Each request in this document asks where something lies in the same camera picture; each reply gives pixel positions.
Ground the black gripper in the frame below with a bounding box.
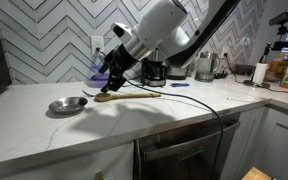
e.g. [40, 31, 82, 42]
[101, 45, 141, 94]

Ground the silver metal bowl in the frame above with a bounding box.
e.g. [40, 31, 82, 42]
[48, 96, 89, 116]

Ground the purple plastic food container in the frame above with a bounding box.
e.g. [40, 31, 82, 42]
[87, 65, 111, 89]

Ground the wooden spoon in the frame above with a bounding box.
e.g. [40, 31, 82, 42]
[93, 92, 162, 103]

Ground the black steel coffee maker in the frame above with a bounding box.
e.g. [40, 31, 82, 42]
[140, 49, 169, 88]

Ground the metal utensil pot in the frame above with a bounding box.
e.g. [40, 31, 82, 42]
[167, 63, 189, 80]

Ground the blue snack packet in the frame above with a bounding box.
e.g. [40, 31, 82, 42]
[170, 82, 191, 88]

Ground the grey base cabinet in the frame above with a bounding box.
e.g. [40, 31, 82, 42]
[0, 141, 135, 180]

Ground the glass electric kettle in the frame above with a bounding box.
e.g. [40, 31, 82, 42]
[194, 50, 221, 83]

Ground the stainless steel dishwasher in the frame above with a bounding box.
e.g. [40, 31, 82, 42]
[133, 112, 242, 180]

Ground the metal paper towel holder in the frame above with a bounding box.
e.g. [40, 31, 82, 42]
[243, 79, 272, 90]

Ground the grey shaker cabinet door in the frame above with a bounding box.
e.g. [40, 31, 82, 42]
[255, 113, 288, 180]
[218, 105, 272, 180]

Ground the white paper towel roll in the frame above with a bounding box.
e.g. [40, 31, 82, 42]
[252, 62, 269, 85]

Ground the yellow bottle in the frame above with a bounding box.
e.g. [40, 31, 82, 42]
[268, 58, 285, 81]

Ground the light wooden block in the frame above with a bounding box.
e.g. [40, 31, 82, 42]
[241, 166, 275, 180]

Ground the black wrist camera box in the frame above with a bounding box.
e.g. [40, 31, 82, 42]
[98, 53, 118, 76]

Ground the white wall outlet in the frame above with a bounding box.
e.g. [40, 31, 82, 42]
[90, 35, 105, 56]
[221, 44, 230, 58]

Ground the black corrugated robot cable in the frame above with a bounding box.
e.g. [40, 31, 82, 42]
[168, 0, 242, 69]

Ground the black kettle cord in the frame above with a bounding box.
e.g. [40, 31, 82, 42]
[223, 54, 252, 84]

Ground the black camera stand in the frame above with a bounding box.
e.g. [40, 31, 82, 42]
[263, 23, 288, 64]

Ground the black stereo camera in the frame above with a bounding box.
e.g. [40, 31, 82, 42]
[268, 7, 288, 27]

